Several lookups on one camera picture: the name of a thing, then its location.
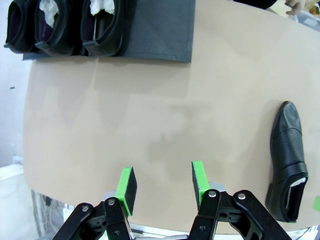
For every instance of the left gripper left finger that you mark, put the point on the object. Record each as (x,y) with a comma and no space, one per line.
(82,225)

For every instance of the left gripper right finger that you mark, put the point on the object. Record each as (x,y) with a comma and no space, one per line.
(225,220)

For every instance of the black leather buckle shoe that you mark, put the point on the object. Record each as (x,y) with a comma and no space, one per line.
(117,32)
(62,32)
(287,140)

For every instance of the black buckle shoe dented toe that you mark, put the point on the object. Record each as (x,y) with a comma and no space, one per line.
(20,27)

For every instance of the person's left hand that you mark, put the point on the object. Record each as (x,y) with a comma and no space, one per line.
(297,5)

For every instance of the white paper shoe stuffing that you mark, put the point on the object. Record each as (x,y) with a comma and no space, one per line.
(100,6)
(48,10)
(298,182)

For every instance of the green tape piece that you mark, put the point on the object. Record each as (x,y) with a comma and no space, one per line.
(317,203)

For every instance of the person's torso black jacket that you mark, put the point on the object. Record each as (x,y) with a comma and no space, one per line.
(250,3)

